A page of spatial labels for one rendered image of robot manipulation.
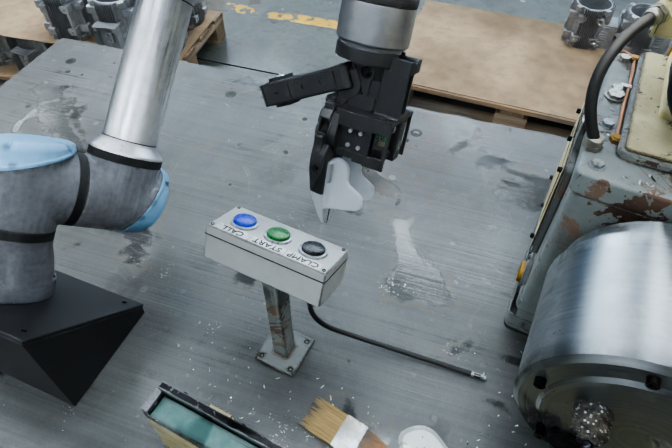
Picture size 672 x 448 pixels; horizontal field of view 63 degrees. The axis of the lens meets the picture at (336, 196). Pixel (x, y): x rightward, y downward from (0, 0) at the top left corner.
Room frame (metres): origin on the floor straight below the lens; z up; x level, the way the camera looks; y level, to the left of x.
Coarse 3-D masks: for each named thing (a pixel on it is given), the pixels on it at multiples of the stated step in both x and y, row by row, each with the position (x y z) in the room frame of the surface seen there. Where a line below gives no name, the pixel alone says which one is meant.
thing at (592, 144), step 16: (656, 16) 0.59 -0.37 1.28; (624, 32) 0.57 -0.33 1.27; (656, 32) 0.61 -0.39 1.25; (608, 48) 0.55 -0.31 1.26; (608, 64) 0.53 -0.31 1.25; (592, 80) 0.52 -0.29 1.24; (592, 96) 0.51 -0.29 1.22; (592, 112) 0.50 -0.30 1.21; (592, 128) 0.49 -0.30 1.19; (592, 144) 0.49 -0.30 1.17
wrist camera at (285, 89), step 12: (312, 72) 0.48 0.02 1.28; (324, 72) 0.47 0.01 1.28; (336, 72) 0.47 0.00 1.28; (348, 72) 0.47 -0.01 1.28; (264, 84) 0.50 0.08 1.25; (276, 84) 0.49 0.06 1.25; (288, 84) 0.49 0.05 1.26; (300, 84) 0.48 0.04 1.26; (312, 84) 0.48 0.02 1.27; (324, 84) 0.47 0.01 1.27; (336, 84) 0.47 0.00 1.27; (348, 84) 0.46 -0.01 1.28; (264, 96) 0.49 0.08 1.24; (276, 96) 0.49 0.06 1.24; (288, 96) 0.48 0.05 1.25; (300, 96) 0.48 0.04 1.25
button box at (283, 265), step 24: (264, 216) 0.48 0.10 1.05; (216, 240) 0.43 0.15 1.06; (240, 240) 0.42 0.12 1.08; (264, 240) 0.42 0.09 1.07; (288, 240) 0.42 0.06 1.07; (312, 240) 0.43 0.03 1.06; (240, 264) 0.40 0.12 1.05; (264, 264) 0.39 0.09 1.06; (288, 264) 0.39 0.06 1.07; (312, 264) 0.38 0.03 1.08; (336, 264) 0.39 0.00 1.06; (288, 288) 0.37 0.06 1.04; (312, 288) 0.36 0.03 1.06
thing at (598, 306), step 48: (576, 240) 0.42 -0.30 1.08; (624, 240) 0.37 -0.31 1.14; (576, 288) 0.32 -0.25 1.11; (624, 288) 0.30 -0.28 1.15; (528, 336) 0.31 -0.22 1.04; (576, 336) 0.26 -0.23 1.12; (624, 336) 0.25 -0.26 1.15; (528, 384) 0.25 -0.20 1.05; (576, 384) 0.23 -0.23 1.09; (624, 384) 0.21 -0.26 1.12; (576, 432) 0.20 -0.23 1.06; (624, 432) 0.20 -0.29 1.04
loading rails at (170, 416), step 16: (160, 384) 0.30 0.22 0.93; (160, 400) 0.29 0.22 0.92; (176, 400) 0.29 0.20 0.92; (192, 400) 0.28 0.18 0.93; (160, 416) 0.26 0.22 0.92; (176, 416) 0.26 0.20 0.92; (192, 416) 0.26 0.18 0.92; (208, 416) 0.26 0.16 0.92; (224, 416) 0.26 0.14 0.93; (160, 432) 0.26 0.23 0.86; (176, 432) 0.25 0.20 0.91; (192, 432) 0.25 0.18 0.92; (208, 432) 0.25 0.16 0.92; (224, 432) 0.25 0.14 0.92; (240, 432) 0.24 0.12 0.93; (256, 432) 0.24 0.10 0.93
